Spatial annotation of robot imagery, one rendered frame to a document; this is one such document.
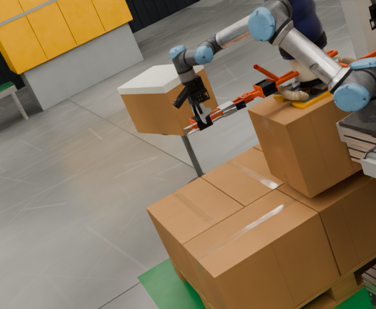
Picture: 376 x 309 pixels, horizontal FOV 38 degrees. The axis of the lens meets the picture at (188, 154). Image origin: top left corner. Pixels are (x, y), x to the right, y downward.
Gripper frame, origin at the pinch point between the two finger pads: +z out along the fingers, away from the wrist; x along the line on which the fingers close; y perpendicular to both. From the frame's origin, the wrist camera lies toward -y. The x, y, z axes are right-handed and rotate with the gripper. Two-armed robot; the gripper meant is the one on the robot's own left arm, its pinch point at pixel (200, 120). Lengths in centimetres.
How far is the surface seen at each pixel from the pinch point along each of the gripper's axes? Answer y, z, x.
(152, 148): 20, 116, 310
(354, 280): 38, 108, -21
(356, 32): 158, 33, 108
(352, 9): 158, 15, 105
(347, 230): 44, 79, -21
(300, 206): 29, 61, -10
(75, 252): -91, 116, 177
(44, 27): -2, -6, 720
